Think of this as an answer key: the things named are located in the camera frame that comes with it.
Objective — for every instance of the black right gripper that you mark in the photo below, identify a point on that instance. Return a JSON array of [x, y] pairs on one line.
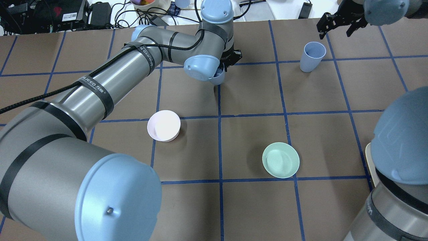
[[347, 18]]

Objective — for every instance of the black electronics box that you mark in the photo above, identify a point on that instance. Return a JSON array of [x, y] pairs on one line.
[[43, 16]]

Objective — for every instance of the beige bowl of blocks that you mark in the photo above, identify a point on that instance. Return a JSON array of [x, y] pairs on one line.
[[159, 6]]

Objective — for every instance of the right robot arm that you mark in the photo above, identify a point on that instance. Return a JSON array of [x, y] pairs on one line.
[[396, 209]]

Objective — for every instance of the grey tablet tray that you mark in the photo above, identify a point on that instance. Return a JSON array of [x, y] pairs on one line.
[[256, 10]]

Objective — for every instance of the black power adapter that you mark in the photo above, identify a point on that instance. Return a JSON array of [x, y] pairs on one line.
[[305, 10]]

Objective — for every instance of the cream white toaster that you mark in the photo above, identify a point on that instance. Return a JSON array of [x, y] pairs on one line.
[[371, 165]]

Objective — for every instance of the mint green bowl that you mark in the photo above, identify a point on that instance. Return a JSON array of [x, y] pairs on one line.
[[281, 160]]

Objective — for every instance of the blue cup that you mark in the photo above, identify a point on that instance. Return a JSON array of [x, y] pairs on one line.
[[312, 55], [219, 76]]

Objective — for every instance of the pink bowl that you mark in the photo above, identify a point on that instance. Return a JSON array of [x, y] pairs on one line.
[[164, 126]]

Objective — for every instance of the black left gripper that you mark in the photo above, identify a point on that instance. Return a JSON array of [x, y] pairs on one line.
[[230, 59]]

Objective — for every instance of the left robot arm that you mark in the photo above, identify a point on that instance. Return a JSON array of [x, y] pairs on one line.
[[55, 182]]

